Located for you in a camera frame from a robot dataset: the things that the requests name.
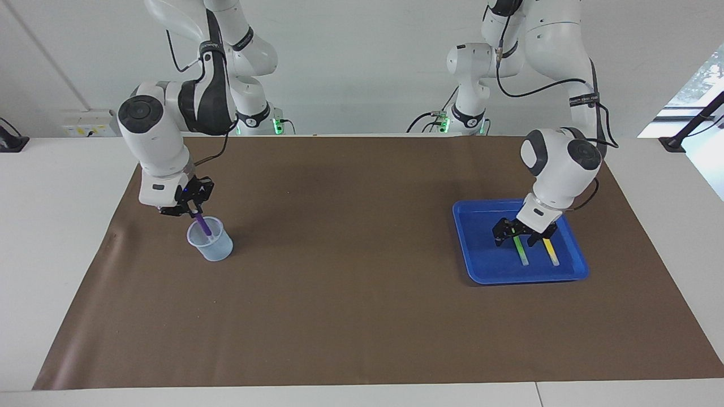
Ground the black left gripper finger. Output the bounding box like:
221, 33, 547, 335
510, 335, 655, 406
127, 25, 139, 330
492, 217, 517, 248
527, 222, 558, 249

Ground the green pen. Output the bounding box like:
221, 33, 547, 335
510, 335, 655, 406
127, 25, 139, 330
511, 226, 530, 267

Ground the blue plastic tray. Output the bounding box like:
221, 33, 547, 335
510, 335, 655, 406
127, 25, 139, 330
452, 198, 590, 285

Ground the light blue mesh pen cup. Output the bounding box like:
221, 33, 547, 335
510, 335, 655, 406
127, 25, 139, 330
186, 216, 234, 262

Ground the brown table mat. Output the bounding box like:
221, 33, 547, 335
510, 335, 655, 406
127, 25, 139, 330
32, 135, 724, 391

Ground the black clamp stand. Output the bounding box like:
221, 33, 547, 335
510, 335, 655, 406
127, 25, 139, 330
658, 90, 724, 154

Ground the bright window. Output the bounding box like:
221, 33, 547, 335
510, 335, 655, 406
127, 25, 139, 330
637, 44, 724, 202

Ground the white wall socket box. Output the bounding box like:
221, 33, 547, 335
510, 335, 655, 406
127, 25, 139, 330
60, 110, 119, 138

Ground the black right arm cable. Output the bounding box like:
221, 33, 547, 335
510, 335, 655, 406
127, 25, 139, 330
165, 28, 239, 168

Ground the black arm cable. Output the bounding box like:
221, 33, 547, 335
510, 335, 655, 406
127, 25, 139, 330
165, 28, 239, 168
484, 0, 618, 211

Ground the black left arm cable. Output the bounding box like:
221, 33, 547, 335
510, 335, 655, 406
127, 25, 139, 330
484, 0, 618, 211

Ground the black base cable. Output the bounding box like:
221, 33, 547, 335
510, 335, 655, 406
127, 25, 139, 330
406, 88, 459, 135

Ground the black desk mount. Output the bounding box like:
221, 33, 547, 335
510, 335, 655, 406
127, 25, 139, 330
0, 117, 31, 154

